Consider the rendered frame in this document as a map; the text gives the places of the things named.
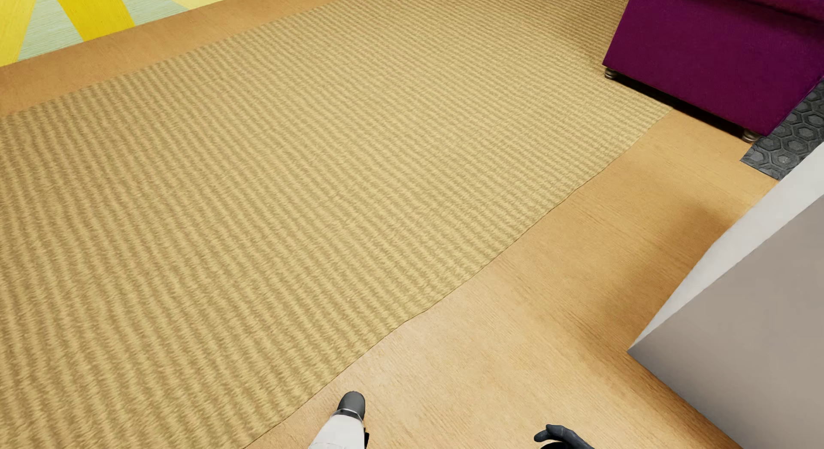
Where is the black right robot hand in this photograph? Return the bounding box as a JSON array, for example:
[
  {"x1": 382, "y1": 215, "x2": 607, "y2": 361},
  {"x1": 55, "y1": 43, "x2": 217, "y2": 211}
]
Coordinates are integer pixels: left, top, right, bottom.
[{"x1": 533, "y1": 425, "x2": 596, "y2": 449}]

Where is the grey white counter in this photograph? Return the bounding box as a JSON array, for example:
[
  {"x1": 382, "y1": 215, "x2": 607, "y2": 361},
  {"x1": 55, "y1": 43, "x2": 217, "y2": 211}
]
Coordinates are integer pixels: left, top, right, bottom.
[{"x1": 627, "y1": 142, "x2": 824, "y2": 449}]

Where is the grey hexagon pattern mat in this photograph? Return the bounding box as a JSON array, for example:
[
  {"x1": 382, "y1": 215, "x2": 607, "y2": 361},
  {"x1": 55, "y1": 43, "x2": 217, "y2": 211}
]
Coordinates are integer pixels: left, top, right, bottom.
[{"x1": 740, "y1": 82, "x2": 824, "y2": 181}]

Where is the tan woven rug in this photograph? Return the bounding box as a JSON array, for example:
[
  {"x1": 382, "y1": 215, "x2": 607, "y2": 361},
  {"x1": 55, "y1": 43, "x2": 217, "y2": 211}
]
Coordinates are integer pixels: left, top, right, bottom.
[{"x1": 0, "y1": 0, "x2": 672, "y2": 449}]

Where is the purple sofa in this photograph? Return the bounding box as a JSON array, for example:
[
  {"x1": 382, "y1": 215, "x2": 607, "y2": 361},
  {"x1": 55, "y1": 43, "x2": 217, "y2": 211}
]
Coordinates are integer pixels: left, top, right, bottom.
[{"x1": 603, "y1": 0, "x2": 824, "y2": 143}]

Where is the yellow striped rug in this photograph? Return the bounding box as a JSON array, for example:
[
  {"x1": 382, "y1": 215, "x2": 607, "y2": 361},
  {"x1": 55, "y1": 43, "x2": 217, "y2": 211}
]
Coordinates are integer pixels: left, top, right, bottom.
[{"x1": 0, "y1": 0, "x2": 271, "y2": 69}]

